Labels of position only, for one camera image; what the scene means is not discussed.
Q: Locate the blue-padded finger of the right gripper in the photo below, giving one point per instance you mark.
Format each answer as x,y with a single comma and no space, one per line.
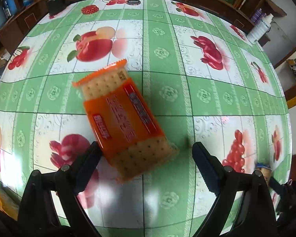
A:
281,189

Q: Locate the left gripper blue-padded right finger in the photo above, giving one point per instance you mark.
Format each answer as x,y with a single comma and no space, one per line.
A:
255,215

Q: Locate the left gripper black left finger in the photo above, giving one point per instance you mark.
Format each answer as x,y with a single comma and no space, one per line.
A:
37,212

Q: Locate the blue Hokkaido cracker packet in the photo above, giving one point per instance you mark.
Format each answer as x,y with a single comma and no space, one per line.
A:
265,170

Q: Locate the orange cracker packet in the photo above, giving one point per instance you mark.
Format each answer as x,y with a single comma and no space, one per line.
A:
129,136

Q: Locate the yellow-rimmed white tray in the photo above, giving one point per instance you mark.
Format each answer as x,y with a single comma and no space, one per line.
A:
8,205

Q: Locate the white spray bottle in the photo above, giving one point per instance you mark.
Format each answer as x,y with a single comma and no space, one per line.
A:
262,27

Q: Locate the purple bottles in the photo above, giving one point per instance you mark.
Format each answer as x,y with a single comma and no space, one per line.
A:
258,14

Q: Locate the black cylinder on table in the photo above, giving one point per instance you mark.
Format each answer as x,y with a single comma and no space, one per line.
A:
55,6

